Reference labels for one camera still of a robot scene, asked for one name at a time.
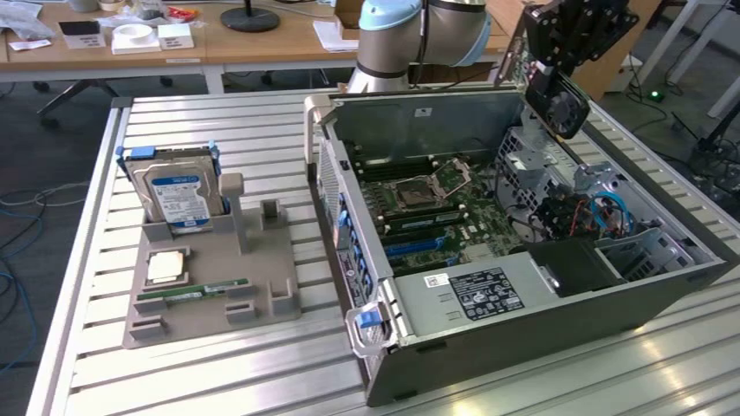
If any blue expansion slot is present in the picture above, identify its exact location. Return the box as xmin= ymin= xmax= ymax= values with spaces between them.
xmin=384 ymin=236 xmax=449 ymax=257

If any white flat cardboard box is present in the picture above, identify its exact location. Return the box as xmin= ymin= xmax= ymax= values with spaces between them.
xmin=109 ymin=32 xmax=162 ymax=55

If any silver CPU chip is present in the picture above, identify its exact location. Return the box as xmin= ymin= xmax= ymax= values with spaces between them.
xmin=144 ymin=251 xmax=186 ymax=285

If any hard disk blue carrier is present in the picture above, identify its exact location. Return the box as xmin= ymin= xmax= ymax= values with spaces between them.
xmin=114 ymin=140 xmax=225 ymax=237

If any green RAM stick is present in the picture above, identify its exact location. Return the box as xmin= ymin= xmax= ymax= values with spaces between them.
xmin=136 ymin=278 xmax=249 ymax=303

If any grey power supply unit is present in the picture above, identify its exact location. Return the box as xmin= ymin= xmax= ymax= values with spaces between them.
xmin=381 ymin=253 xmax=565 ymax=337

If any grey parts rack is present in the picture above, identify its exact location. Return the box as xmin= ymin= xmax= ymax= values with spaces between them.
xmin=121 ymin=172 xmax=302 ymax=351

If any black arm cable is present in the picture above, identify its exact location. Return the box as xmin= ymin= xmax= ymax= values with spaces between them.
xmin=416 ymin=0 xmax=433 ymax=67

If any installed RAM stick white label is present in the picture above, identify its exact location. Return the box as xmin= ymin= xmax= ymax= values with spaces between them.
xmin=384 ymin=209 xmax=466 ymax=233

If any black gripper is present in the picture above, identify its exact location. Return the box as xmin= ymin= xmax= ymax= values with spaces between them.
xmin=521 ymin=0 xmax=640 ymax=73

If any white tape roll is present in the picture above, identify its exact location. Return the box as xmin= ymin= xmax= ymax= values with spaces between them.
xmin=113 ymin=23 xmax=152 ymax=43

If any dark grey PC case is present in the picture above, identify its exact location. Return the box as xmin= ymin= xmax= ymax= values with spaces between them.
xmin=304 ymin=77 xmax=740 ymax=408

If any white box black top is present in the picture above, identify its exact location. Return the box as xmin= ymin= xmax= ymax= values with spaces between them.
xmin=57 ymin=20 xmax=108 ymax=49

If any black graphics card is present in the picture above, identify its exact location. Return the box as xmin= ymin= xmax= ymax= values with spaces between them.
xmin=494 ymin=34 xmax=592 ymax=140

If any CPU socket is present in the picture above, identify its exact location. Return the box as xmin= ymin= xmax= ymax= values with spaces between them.
xmin=392 ymin=177 xmax=446 ymax=213

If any black lamp base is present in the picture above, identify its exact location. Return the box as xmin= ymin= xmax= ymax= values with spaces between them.
xmin=220 ymin=0 xmax=282 ymax=32

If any metal socket cover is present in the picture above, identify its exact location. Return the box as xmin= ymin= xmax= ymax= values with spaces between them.
xmin=430 ymin=155 xmax=470 ymax=203

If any green motherboard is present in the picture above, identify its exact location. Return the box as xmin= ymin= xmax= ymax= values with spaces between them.
xmin=345 ymin=140 xmax=528 ymax=275

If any white square box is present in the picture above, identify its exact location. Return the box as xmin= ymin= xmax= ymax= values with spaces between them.
xmin=156 ymin=23 xmax=196 ymax=51

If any brown cardboard box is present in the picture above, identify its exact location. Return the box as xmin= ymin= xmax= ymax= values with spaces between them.
xmin=334 ymin=0 xmax=365 ymax=29

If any white table frame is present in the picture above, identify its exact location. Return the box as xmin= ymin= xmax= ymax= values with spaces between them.
xmin=632 ymin=0 xmax=740 ymax=119

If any silver disk bay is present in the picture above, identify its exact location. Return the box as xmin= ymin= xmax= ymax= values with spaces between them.
xmin=593 ymin=224 xmax=698 ymax=283

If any silver drive cage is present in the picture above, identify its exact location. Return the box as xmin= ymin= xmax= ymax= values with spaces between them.
xmin=494 ymin=97 xmax=629 ymax=213

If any wooden office desk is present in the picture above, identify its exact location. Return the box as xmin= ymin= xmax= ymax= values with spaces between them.
xmin=204 ymin=0 xmax=525 ymax=94
xmin=0 ymin=2 xmax=209 ymax=83

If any clear plastic bag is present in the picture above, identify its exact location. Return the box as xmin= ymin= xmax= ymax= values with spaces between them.
xmin=0 ymin=2 xmax=56 ymax=40

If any blue wire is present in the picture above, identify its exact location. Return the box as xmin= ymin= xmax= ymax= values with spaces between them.
xmin=592 ymin=190 xmax=637 ymax=237

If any black office chair base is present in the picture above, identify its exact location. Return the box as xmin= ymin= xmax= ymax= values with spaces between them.
xmin=30 ymin=77 xmax=174 ymax=129

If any white paper stack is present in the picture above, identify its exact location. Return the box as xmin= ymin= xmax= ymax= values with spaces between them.
xmin=312 ymin=19 xmax=361 ymax=53

